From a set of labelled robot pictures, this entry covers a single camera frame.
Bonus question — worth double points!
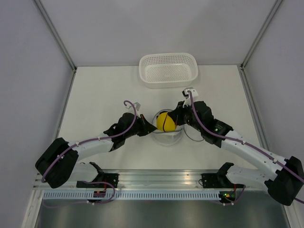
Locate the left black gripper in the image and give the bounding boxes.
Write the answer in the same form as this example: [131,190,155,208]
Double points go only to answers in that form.
[124,114,156,139]

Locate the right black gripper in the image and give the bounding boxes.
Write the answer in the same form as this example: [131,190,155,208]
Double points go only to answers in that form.
[169,100,204,133]

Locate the yellow bra black trim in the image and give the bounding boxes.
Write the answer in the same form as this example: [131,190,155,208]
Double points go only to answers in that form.
[156,111,177,132]

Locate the round white mesh laundry bag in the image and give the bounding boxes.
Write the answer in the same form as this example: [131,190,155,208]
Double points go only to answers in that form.
[152,109,204,146]

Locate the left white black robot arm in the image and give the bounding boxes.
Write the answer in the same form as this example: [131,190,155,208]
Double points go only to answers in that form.
[35,113,157,189]

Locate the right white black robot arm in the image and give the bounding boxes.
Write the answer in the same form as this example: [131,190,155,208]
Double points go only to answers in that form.
[157,101,304,206]

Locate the white perforated plastic basket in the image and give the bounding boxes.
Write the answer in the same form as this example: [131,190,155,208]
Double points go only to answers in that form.
[139,53,199,89]

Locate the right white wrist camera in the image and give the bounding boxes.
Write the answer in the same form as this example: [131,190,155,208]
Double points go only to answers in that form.
[182,87,199,106]

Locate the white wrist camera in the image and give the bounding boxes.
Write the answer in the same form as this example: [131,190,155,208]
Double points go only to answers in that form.
[182,87,199,106]
[128,102,141,117]

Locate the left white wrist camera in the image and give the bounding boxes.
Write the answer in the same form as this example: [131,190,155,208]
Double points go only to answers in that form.
[128,102,141,117]

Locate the aluminium mounting rail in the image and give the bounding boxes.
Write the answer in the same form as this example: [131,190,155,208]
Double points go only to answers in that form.
[33,169,292,190]

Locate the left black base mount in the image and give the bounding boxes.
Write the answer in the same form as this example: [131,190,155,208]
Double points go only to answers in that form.
[76,173,119,189]

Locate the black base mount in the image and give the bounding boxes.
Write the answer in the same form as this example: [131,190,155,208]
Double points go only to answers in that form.
[76,173,119,189]
[199,173,226,189]

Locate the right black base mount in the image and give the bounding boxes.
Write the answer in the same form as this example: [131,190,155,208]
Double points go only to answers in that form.
[199,173,226,189]

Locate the right aluminium frame post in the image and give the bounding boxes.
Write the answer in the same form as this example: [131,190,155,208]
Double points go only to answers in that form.
[240,0,284,71]

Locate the aluminium frame post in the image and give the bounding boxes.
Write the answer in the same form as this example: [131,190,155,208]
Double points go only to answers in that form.
[32,0,77,73]
[240,0,284,71]

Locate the white slotted cable duct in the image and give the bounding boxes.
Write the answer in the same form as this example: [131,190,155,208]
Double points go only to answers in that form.
[43,190,221,200]

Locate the left aluminium frame post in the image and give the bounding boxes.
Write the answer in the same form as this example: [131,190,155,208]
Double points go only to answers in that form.
[32,0,77,73]

